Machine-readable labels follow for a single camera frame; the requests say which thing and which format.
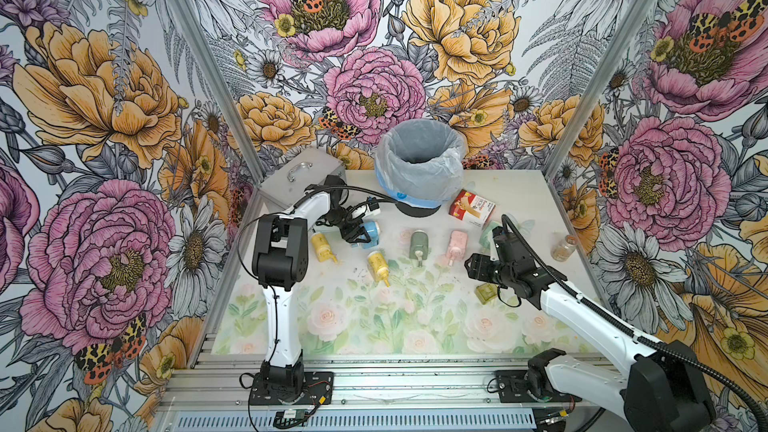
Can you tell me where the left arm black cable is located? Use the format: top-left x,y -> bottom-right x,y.
236,182 -> 397,373

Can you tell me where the floral table mat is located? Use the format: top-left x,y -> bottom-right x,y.
212,215 -> 619,356

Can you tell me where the blue pencil sharpener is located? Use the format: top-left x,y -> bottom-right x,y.
359,221 -> 380,249

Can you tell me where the pink pencil sharpener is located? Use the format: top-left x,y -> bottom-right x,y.
443,230 -> 469,267

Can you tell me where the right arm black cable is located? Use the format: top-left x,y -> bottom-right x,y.
500,214 -> 768,432

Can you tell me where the black bin with plastic liner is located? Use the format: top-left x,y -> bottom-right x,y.
374,119 -> 468,218

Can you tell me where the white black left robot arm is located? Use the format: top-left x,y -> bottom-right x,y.
246,175 -> 378,406

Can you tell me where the silver metal case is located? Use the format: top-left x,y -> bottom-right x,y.
259,148 -> 346,209

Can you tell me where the mint green pencil sharpener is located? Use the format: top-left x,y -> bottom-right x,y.
479,220 -> 502,251

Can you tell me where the yellow pencil sharpener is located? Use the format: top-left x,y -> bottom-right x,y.
367,251 -> 390,287
310,232 -> 338,263

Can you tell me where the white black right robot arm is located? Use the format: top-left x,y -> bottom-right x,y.
464,227 -> 717,431

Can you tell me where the dark green pencil sharpener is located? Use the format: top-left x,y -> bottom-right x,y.
409,230 -> 429,267

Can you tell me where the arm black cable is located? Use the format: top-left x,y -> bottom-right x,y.
500,214 -> 768,432
236,182 -> 397,373

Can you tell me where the yellow transparent shavings tray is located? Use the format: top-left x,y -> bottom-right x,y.
475,283 -> 499,305

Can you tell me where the red white cardboard box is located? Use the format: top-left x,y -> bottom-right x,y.
448,189 -> 496,227

